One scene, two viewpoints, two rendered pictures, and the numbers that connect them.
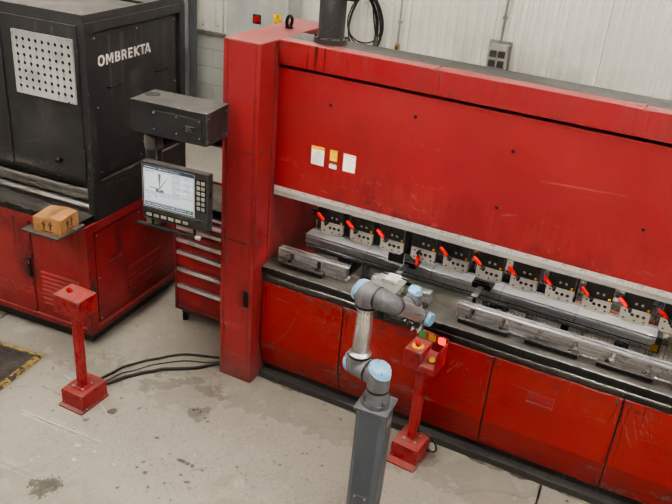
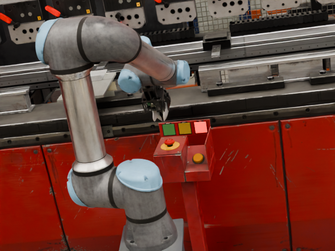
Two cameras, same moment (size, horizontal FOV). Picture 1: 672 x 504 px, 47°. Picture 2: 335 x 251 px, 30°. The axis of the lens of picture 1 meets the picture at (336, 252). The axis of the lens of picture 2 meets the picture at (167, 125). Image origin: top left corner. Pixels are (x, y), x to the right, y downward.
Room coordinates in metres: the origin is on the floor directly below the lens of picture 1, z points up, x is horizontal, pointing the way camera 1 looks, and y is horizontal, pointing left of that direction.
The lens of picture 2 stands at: (1.70, 0.02, 1.73)
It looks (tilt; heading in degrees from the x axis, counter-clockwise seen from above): 22 degrees down; 345
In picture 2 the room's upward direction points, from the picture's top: 10 degrees counter-clockwise
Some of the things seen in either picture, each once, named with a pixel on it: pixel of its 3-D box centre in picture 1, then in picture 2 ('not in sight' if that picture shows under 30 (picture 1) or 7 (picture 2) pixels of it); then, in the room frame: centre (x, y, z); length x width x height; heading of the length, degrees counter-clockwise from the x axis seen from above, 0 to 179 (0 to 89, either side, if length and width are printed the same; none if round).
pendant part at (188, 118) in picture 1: (180, 170); not in sight; (4.27, 0.96, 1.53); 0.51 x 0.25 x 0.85; 70
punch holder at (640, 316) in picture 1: (637, 306); not in sight; (3.59, -1.62, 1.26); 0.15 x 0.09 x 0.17; 65
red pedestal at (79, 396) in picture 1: (79, 346); not in sight; (3.97, 1.54, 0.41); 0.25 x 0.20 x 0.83; 155
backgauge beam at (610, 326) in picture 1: (470, 284); (198, 55); (4.27, -0.86, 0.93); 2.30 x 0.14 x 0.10; 65
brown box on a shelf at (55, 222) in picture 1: (52, 219); not in sight; (4.44, 1.83, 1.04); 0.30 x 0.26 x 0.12; 69
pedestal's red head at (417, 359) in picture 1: (425, 352); (184, 151); (3.74, -0.57, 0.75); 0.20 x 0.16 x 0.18; 61
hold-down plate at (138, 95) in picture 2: not in sight; (107, 102); (4.10, -0.38, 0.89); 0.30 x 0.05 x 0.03; 65
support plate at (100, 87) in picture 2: (384, 286); (87, 86); (4.03, -0.30, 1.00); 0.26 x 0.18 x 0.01; 155
